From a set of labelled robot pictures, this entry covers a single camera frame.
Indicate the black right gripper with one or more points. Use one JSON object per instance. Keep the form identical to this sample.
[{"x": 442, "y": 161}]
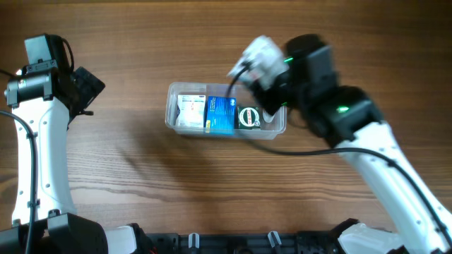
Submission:
[{"x": 273, "y": 104}]

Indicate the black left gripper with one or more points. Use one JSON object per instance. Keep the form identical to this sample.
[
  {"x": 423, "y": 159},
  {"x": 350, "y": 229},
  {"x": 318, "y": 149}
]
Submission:
[{"x": 90, "y": 85}]

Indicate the green round tin box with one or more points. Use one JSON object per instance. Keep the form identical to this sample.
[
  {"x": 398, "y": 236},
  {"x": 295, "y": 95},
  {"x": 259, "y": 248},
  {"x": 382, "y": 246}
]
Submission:
[{"x": 248, "y": 118}]

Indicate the blue medicine box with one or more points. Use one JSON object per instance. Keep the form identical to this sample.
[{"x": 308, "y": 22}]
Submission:
[{"x": 220, "y": 113}]

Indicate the white medicine box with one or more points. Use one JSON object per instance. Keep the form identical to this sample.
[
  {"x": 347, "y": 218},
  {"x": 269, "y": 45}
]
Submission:
[{"x": 190, "y": 111}]

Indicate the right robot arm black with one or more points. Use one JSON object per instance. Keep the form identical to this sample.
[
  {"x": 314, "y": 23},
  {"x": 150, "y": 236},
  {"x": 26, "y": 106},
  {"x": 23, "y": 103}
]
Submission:
[{"x": 303, "y": 77}]

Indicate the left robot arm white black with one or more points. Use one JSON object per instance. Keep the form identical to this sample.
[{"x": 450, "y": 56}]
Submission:
[{"x": 43, "y": 98}]

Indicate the clear plastic container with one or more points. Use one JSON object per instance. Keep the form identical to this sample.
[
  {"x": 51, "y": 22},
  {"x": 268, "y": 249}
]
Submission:
[{"x": 268, "y": 131}]

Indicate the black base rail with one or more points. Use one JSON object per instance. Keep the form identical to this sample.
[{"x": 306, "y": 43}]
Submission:
[{"x": 302, "y": 242}]

